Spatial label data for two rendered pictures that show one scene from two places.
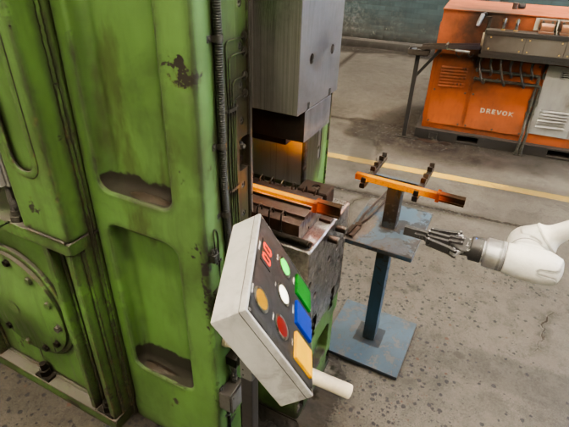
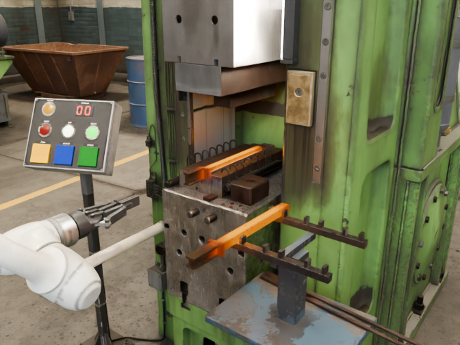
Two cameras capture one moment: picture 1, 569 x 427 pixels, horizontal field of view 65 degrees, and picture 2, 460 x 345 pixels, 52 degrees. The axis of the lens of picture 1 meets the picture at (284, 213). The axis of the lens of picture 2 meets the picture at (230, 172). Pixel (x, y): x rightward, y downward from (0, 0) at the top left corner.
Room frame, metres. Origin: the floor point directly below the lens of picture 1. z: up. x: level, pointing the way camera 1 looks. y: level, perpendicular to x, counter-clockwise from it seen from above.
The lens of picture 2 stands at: (1.73, -1.62, 1.56)
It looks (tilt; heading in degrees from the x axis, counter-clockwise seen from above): 20 degrees down; 101
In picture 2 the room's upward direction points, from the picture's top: straight up
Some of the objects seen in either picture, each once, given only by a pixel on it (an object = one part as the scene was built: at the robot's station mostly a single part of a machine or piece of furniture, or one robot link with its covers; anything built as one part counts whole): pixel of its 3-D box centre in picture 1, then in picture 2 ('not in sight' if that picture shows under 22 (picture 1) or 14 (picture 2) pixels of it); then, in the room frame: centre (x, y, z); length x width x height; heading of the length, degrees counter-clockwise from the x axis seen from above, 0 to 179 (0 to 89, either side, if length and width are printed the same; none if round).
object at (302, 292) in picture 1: (301, 293); (88, 157); (0.88, -0.05, 1.01); 0.07 x 0.05 x 0.07; 179
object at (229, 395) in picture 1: (231, 393); (159, 277); (1.05, 0.17, 0.36); 0.09 x 0.07 x 0.12; 154
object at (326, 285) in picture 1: (262, 252); (246, 229); (1.46, 0.08, 0.69); 0.56 x 0.38 x 0.45; 64
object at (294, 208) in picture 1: (257, 202); (234, 165); (1.41, 0.10, 0.96); 0.42 x 0.20 x 0.09; 64
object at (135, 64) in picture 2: not in sight; (150, 90); (-0.54, 4.39, 0.44); 0.59 x 0.59 x 0.88
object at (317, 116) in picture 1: (257, 105); (235, 72); (1.41, 0.10, 1.32); 0.42 x 0.20 x 0.10; 64
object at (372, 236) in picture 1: (389, 226); (290, 319); (1.68, -0.47, 0.70); 0.40 x 0.30 x 0.02; 153
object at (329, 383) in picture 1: (286, 364); (122, 246); (0.97, -0.02, 0.62); 0.44 x 0.05 x 0.05; 64
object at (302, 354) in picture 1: (301, 355); (41, 153); (0.68, -0.05, 1.01); 0.07 x 0.05 x 0.07; 179
